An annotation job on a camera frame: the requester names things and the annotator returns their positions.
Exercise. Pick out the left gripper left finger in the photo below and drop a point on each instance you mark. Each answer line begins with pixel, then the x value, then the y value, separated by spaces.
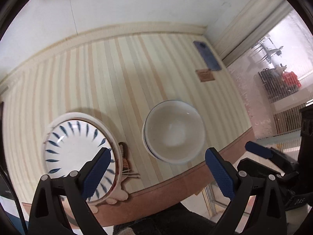
pixel 47 215

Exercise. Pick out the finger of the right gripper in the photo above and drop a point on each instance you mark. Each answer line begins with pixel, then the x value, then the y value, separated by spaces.
pixel 264 167
pixel 269 153

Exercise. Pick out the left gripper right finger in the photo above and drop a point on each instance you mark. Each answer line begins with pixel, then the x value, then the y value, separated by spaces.
pixel 267 215

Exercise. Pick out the white plate blue leaf pattern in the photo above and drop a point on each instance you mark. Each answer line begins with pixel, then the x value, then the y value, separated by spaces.
pixel 70 145

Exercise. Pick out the white plate pink flowers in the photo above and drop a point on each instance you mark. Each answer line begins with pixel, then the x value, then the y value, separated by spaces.
pixel 106 132

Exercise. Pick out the white bowl blue rim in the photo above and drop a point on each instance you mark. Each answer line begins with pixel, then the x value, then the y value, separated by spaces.
pixel 175 130

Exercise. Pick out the plain white bowl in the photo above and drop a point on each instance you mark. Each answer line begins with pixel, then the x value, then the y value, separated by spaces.
pixel 147 146

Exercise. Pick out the small brown card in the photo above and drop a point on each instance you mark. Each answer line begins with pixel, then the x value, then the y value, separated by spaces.
pixel 205 75

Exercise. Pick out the blue smartphone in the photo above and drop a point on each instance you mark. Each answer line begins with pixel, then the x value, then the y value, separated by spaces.
pixel 207 55

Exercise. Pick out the striped cat table mat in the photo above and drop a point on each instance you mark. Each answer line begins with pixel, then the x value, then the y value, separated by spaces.
pixel 118 81

